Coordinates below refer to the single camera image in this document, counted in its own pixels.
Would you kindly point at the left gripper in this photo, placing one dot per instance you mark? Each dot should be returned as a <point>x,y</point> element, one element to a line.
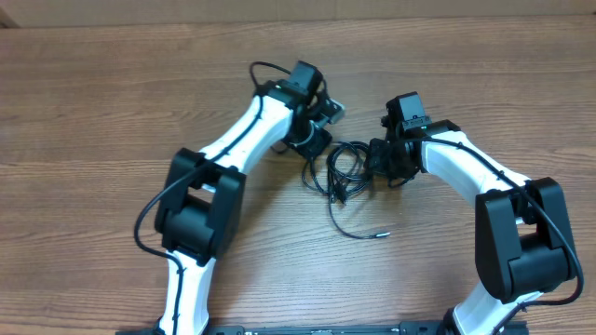
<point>312,148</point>

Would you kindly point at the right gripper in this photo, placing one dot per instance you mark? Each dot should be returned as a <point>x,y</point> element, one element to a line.
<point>376,166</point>

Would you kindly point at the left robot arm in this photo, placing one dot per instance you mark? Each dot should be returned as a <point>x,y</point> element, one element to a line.
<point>199,211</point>

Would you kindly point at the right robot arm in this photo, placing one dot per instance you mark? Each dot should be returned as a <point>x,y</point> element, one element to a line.
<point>525,252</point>

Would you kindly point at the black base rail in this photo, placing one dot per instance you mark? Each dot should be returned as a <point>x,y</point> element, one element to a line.
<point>403,328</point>

